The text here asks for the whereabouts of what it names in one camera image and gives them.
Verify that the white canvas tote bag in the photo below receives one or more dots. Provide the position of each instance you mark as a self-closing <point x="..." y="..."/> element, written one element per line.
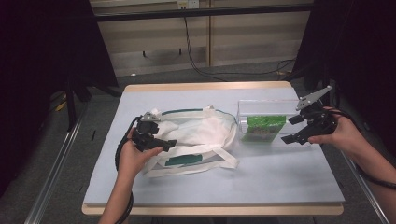
<point x="202" y="130"/>

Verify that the metal floor rail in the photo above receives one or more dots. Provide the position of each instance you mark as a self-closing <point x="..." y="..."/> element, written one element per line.
<point x="53" y="177"/>
<point x="364" y="191"/>

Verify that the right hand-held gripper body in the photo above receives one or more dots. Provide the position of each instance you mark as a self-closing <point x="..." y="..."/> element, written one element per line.
<point x="320" y="123"/>

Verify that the wall power outlet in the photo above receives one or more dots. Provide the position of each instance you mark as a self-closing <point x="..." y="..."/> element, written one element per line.
<point x="188" y="4"/>

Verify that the yellow floor tape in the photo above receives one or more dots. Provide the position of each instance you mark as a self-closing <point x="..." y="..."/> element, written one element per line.
<point x="61" y="106"/>

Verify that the black stand pole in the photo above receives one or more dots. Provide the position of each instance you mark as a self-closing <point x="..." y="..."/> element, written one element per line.
<point x="71" y="109"/>

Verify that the black horizontal bar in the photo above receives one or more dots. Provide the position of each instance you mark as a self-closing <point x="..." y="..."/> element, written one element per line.
<point x="155" y="14"/>

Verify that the black curtain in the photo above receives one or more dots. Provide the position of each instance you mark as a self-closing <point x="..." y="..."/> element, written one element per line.
<point x="37" y="62"/>
<point x="358" y="46"/>

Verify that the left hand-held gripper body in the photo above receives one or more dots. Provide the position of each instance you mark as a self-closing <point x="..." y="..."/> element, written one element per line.
<point x="146" y="137"/>

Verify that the green snack packet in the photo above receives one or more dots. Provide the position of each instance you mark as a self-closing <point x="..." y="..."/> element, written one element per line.
<point x="264" y="124"/>

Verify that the clear plastic tray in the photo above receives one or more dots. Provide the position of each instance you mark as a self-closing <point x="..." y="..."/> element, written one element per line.
<point x="267" y="107"/>

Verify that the person's left hand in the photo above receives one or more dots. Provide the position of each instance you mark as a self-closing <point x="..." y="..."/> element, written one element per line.
<point x="132" y="161"/>

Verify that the wooden wall post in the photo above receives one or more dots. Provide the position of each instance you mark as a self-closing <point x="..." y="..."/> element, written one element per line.
<point x="209" y="37"/>

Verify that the small black floor item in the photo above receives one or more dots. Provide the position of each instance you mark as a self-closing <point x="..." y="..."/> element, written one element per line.
<point x="93" y="135"/>

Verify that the person's right hand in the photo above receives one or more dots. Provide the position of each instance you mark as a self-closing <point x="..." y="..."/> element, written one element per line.
<point x="345" y="133"/>

